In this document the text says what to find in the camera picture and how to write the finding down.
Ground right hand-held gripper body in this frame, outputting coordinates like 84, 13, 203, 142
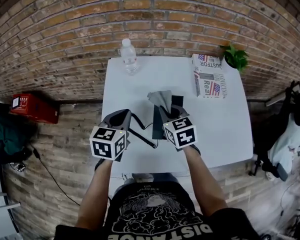
163, 117, 202, 157

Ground person's grey jeans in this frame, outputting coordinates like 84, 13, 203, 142
114, 172, 181, 200

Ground large newspaper print box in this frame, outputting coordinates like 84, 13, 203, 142
193, 67, 233, 99

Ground person's left shoe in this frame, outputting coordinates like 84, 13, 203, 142
121, 172, 135, 185

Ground black office chair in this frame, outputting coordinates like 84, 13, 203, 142
249, 118, 290, 183

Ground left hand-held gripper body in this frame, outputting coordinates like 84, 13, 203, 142
89, 125, 131, 163

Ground person's black printed shirt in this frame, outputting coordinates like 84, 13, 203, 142
53, 181, 261, 240

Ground green plant in white pot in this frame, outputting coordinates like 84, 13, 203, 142
219, 43, 250, 74

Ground clear plastic water bottle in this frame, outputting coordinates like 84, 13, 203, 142
119, 38, 140, 75

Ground black floor power cable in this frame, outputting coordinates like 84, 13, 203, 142
27, 143, 81, 207

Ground grey knit cloth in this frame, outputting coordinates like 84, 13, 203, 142
146, 90, 173, 116

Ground black coiled phone cord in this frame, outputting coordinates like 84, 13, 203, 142
127, 111, 158, 149

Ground person's right forearm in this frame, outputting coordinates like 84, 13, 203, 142
182, 147, 228, 217

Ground light grey garment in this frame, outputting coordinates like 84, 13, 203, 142
267, 118, 300, 175

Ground dark green bag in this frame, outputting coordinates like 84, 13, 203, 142
0, 102, 39, 164

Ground person's left forearm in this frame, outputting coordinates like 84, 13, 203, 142
74, 158, 114, 231

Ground small newspaper print box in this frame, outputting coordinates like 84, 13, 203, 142
191, 53, 224, 70

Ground black box with white label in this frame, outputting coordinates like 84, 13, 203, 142
164, 95, 185, 140

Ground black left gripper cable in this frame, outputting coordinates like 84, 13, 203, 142
94, 158, 106, 172

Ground red box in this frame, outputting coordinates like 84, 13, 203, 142
9, 92, 60, 125

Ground pale wooden board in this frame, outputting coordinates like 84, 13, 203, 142
264, 90, 295, 107

